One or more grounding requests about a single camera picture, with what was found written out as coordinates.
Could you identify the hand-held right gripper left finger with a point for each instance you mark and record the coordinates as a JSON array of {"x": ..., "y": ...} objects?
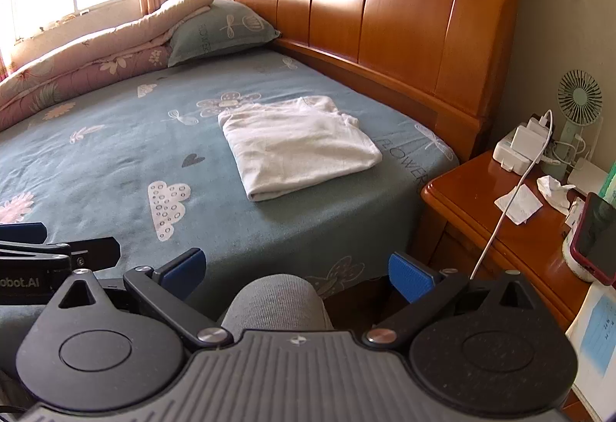
[{"x": 185, "y": 270}]

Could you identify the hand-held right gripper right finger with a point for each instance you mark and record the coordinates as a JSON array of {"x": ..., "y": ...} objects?
[{"x": 409, "y": 277}]

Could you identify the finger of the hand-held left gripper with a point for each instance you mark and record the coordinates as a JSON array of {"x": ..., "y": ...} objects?
[
  {"x": 21, "y": 232},
  {"x": 91, "y": 252}
]

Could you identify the white long-sleeve shirt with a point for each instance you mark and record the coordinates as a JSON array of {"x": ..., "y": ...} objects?
[{"x": 293, "y": 143}]

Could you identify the wooden nightstand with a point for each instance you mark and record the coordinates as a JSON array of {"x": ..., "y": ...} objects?
[{"x": 510, "y": 239}]

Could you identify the white paper slip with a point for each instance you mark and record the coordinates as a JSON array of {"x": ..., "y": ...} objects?
[{"x": 519, "y": 205}]

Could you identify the white socket block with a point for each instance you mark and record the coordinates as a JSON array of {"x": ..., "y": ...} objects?
[{"x": 512, "y": 159}]

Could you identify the white round phone stand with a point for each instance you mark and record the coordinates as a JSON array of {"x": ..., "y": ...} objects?
[{"x": 575, "y": 265}]

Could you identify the crumpled white tissue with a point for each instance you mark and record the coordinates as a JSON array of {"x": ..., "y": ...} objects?
[{"x": 556, "y": 191}]

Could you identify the white plug adapter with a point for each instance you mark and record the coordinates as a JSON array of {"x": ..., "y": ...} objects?
[{"x": 529, "y": 138}]

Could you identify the red-cased smartphone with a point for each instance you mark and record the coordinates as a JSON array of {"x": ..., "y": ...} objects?
[{"x": 596, "y": 234}]

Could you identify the folded pink floral quilt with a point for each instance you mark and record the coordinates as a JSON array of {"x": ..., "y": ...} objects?
[{"x": 96, "y": 51}]

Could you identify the white paper packet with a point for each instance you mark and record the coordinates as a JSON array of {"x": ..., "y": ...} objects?
[{"x": 594, "y": 345}]

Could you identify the flat white box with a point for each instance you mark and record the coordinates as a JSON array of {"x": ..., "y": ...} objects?
[{"x": 589, "y": 176}]

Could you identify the green packet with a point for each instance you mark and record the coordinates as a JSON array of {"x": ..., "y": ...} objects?
[{"x": 610, "y": 186}]

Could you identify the green ribbed round object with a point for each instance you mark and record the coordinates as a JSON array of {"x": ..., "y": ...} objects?
[{"x": 577, "y": 104}]

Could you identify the green printed pillow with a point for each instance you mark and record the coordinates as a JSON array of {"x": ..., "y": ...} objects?
[{"x": 216, "y": 29}]

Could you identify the wooden headboard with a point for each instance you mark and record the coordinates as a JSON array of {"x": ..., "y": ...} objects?
[{"x": 385, "y": 17}]

